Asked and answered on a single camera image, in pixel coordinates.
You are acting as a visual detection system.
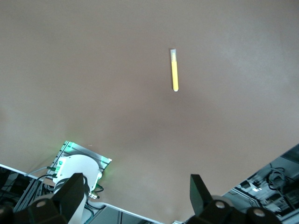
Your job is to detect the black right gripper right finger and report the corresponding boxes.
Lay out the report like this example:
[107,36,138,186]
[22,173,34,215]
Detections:
[186,174,281,224]

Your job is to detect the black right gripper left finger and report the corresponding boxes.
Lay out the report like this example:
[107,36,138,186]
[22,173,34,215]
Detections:
[0,172,85,224]

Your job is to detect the metal base connector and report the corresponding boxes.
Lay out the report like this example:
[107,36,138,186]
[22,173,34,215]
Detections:
[87,184,105,200]

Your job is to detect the yellow highlighter pen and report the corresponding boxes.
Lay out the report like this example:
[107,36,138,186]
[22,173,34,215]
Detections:
[170,48,180,92]

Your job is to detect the aluminium extrusion frame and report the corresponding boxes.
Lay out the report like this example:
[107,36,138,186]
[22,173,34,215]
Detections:
[13,176,56,212]

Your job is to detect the grey base cable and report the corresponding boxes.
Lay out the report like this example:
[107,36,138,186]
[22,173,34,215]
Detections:
[25,166,58,177]

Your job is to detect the black coiled cables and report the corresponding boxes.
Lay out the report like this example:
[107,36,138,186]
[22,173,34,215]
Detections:
[266,163,299,210]

